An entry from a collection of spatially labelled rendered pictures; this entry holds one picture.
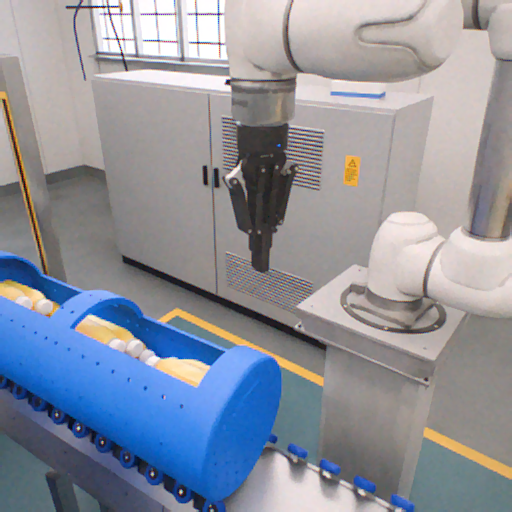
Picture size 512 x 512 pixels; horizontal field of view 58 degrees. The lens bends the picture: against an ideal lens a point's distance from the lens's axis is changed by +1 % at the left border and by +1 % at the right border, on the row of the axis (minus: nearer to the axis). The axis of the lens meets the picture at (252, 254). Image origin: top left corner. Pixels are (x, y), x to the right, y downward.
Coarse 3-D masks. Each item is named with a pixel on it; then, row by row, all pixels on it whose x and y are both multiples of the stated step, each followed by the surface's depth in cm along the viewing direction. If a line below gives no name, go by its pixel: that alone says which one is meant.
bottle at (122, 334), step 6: (90, 318) 115; (96, 318) 116; (102, 324) 113; (108, 324) 113; (114, 324) 114; (114, 330) 111; (120, 330) 111; (126, 330) 112; (120, 336) 110; (126, 336) 110; (132, 336) 111; (126, 342) 109; (126, 348) 109
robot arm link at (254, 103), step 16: (240, 80) 60; (288, 80) 60; (240, 96) 61; (256, 96) 60; (272, 96) 60; (288, 96) 61; (240, 112) 62; (256, 112) 60; (272, 112) 60; (288, 112) 62
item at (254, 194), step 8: (256, 168) 66; (264, 168) 66; (256, 176) 67; (264, 176) 67; (248, 184) 69; (256, 184) 67; (264, 184) 67; (248, 192) 69; (256, 192) 68; (264, 192) 68; (248, 200) 70; (256, 200) 68; (248, 208) 70; (256, 208) 69; (256, 216) 69; (256, 224) 70; (256, 232) 71
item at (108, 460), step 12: (12, 384) 121; (0, 396) 121; (12, 396) 119; (24, 408) 116; (48, 408) 113; (36, 420) 114; (48, 420) 112; (60, 432) 110; (72, 432) 108; (72, 444) 108; (84, 444) 106; (96, 456) 104; (108, 456) 103; (108, 468) 102; (120, 468) 101; (132, 468) 99; (132, 480) 99; (144, 480) 98; (144, 492) 97; (156, 492) 96; (168, 492) 95; (168, 504) 94; (180, 504) 93; (192, 504) 92
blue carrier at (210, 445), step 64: (0, 256) 124; (0, 320) 105; (64, 320) 99; (128, 320) 121; (64, 384) 94; (128, 384) 87; (256, 384) 88; (128, 448) 90; (192, 448) 79; (256, 448) 96
